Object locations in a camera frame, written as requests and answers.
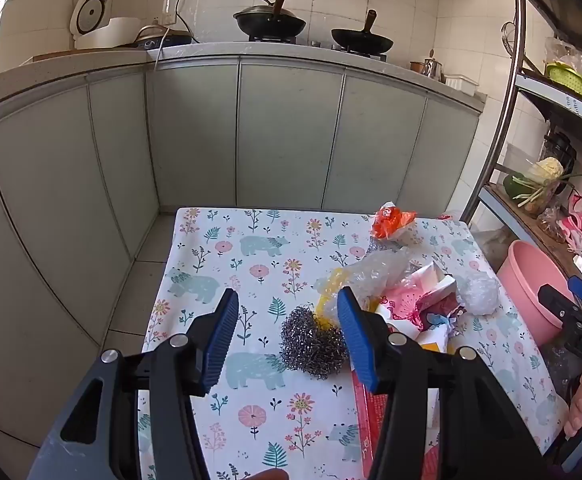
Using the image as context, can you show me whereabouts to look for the steel wool scourer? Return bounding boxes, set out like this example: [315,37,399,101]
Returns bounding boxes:
[279,306,347,380]

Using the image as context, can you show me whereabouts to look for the metal strainer ladle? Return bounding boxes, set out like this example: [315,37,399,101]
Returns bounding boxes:
[501,22,518,56]

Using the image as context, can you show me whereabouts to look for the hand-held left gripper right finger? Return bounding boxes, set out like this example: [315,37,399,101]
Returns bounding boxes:
[337,287,547,480]

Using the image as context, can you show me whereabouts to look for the black wok with lid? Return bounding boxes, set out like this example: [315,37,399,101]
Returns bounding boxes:
[233,0,307,41]

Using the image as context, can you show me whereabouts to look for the green scallions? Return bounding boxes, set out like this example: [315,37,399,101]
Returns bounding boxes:
[514,172,582,208]

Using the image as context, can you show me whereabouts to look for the clear plastic bag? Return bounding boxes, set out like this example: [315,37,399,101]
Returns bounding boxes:
[343,247,424,306]

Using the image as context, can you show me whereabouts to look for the black induction cooker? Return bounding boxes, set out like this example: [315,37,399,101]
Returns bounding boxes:
[121,22,193,50]

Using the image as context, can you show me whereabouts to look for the floral bear tablecloth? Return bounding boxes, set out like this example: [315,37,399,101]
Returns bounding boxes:
[138,206,569,480]

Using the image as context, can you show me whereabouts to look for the black gas stove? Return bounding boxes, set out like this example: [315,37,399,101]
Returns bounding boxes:
[248,35,389,59]

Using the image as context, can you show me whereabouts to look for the metal kettle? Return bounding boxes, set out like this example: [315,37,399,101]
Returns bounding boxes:
[423,50,444,81]

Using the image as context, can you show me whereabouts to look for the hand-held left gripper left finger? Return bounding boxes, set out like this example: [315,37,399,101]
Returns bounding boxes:
[28,287,240,480]

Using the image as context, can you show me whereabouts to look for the white power cable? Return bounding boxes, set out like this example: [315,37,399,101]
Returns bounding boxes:
[153,25,172,72]

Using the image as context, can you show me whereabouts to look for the red carton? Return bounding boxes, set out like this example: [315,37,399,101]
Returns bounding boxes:
[351,370,388,463]

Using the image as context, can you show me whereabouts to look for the black blender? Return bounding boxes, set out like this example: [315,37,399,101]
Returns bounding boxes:
[541,130,577,171]

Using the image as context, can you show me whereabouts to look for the napa cabbage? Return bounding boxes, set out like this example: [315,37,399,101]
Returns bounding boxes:
[524,156,564,183]

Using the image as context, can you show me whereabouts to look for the yellow foam net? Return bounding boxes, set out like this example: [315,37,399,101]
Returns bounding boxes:
[313,267,353,333]

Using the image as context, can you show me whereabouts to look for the pink plastic bucket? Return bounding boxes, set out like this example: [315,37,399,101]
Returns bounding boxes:
[496,240,579,348]

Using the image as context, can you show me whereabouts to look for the pink and white packaging trash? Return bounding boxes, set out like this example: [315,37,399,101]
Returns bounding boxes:
[371,260,467,356]

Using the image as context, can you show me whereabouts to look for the white rice cooker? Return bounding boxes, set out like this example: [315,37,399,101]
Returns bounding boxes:
[67,0,144,51]

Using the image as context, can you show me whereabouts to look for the green plastic basket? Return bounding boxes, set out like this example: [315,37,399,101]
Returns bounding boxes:
[545,61,582,106]

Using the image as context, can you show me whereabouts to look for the grey kitchen cabinet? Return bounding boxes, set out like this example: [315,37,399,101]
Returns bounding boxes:
[0,42,487,461]

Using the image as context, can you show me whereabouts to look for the white plastic container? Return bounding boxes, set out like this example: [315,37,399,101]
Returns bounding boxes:
[445,74,479,96]

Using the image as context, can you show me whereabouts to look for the person's left hand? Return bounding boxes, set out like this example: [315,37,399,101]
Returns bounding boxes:
[247,467,290,480]

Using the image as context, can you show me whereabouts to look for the clear plastic tub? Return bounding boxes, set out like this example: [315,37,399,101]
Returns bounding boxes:
[504,142,528,176]

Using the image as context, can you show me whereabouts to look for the crumpled clear plastic ball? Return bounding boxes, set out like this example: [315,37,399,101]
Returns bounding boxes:
[455,271,501,316]

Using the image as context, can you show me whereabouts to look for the metal shelf rack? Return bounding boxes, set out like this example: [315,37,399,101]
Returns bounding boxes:
[464,0,582,281]

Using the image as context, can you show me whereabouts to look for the bag of brown food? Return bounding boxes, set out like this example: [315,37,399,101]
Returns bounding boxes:
[538,207,569,236]

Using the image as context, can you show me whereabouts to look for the orange plastic wrapper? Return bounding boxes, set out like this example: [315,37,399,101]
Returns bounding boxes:
[371,201,418,242]

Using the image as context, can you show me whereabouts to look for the cardboard shelf liner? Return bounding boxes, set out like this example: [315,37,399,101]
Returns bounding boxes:
[486,185,572,271]

